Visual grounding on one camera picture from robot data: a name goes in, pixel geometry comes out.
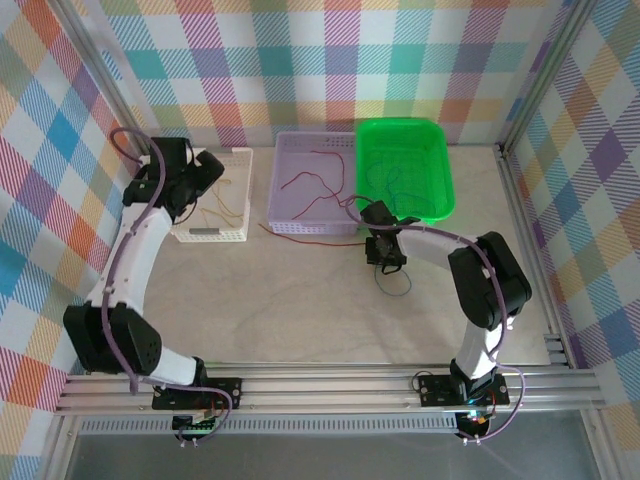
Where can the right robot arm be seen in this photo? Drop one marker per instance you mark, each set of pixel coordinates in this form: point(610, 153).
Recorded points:
point(490, 280)

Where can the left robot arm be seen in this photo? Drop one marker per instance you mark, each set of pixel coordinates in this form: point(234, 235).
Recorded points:
point(135, 260)

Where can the green plastic basket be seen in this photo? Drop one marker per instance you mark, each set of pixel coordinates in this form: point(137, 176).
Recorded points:
point(440, 200)

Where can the white plastic basket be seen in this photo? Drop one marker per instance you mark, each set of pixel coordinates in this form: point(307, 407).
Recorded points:
point(235, 235)

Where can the purple plastic basket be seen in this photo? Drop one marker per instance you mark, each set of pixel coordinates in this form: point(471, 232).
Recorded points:
point(300, 227)

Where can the controller circuit board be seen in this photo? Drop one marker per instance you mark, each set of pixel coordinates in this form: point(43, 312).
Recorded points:
point(197, 424)
point(475, 420)

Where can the grey metal panel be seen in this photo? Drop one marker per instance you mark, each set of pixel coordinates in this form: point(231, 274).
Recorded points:
point(300, 460)

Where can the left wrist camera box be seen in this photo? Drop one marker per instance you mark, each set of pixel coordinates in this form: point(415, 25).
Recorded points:
point(192, 152)

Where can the aluminium frame post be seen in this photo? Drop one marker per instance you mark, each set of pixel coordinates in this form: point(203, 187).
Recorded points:
point(110, 85)
point(545, 75)

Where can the aluminium side rail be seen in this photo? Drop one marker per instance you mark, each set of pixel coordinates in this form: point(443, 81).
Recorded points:
point(530, 250)

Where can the aluminium front rail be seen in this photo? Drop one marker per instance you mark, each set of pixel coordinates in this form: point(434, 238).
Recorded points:
point(325, 390)

